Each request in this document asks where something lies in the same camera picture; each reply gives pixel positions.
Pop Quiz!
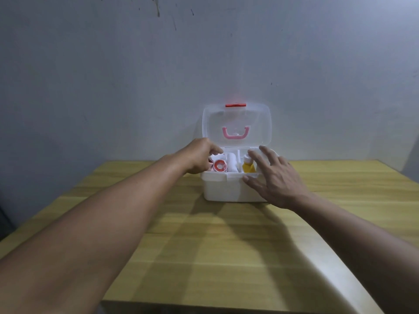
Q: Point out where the person's right hand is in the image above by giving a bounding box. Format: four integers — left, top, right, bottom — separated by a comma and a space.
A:
242, 146, 312, 212

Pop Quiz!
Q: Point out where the person's left hand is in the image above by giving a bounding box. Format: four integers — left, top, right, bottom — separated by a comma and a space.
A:
178, 138, 225, 176

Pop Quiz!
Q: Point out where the person's left forearm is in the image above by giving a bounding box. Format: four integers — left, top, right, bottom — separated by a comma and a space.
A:
0, 153, 189, 314

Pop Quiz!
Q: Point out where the person's right forearm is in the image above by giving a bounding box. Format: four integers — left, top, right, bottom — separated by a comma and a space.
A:
291, 190, 419, 314

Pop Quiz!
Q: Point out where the yellow bottle with white cap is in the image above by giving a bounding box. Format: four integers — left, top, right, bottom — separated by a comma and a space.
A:
242, 154, 257, 174

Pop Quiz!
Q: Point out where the clear plastic box lid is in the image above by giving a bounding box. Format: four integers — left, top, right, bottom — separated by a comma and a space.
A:
202, 103, 273, 149

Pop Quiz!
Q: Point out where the white bandage roll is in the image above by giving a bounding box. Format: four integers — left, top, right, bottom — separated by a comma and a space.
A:
227, 152, 239, 174

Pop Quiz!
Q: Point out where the white compartment tray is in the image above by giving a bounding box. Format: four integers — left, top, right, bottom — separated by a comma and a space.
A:
207, 147, 262, 176

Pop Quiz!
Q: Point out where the white plastic storage box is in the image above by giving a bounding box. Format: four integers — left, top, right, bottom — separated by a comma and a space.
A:
201, 146, 279, 203

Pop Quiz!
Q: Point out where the pink carry handle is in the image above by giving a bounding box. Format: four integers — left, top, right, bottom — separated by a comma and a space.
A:
222, 126, 251, 141

